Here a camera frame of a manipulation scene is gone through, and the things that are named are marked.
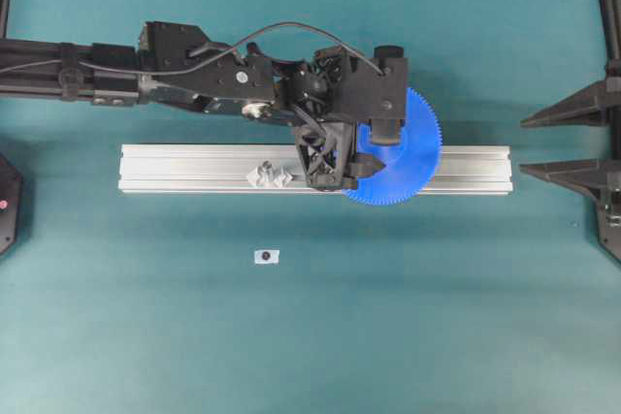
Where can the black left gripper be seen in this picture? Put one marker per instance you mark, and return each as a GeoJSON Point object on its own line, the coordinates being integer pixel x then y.
{"type": "Point", "coordinates": [324, 141]}

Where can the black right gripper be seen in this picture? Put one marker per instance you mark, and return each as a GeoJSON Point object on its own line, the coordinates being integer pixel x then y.
{"type": "Point", "coordinates": [597, 179]}

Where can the large blue plastic gear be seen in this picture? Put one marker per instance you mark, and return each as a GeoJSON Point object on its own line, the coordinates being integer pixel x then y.
{"type": "Point", "coordinates": [408, 166]}

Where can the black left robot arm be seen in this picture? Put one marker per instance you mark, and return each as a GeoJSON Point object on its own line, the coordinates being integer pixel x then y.
{"type": "Point", "coordinates": [176, 65]}

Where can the white sticker with black dot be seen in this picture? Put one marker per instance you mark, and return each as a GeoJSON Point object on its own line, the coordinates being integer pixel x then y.
{"type": "Point", "coordinates": [266, 257]}

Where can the black base with red light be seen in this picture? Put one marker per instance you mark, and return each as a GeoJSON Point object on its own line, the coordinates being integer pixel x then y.
{"type": "Point", "coordinates": [11, 191]}

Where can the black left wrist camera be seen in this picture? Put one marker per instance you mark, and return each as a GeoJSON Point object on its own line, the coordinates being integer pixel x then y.
{"type": "Point", "coordinates": [362, 94]}

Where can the black frame post right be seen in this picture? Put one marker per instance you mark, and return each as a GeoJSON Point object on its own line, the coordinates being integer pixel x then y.
{"type": "Point", "coordinates": [610, 13]}

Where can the aluminium extrusion rail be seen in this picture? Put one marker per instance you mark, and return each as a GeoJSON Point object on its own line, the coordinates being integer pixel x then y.
{"type": "Point", "coordinates": [222, 169]}

